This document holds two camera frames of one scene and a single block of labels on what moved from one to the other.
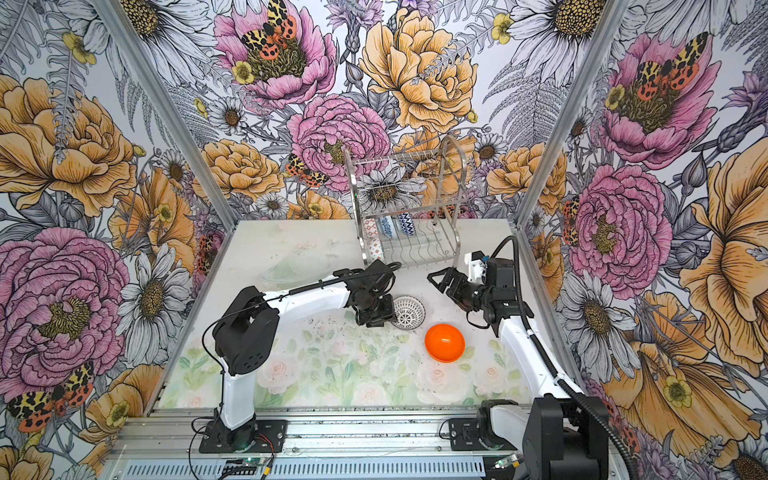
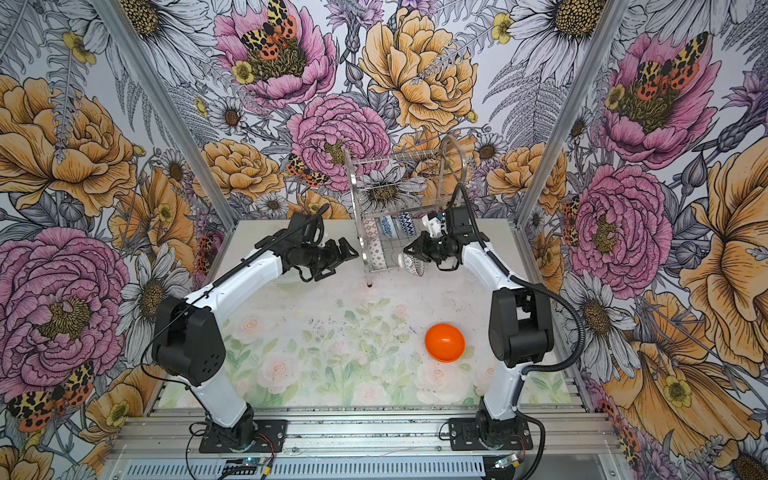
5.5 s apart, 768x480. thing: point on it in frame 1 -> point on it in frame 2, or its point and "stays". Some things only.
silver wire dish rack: x=409 y=205 stays
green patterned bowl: x=376 y=252 stays
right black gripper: x=450 y=274 -> x=420 y=245
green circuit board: x=505 y=461 stays
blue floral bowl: x=387 y=227 stays
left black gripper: x=388 y=313 -> x=334 y=256
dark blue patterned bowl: x=371 y=228 stays
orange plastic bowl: x=445 y=343 stays
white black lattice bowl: x=410 y=313 -> x=412 y=265
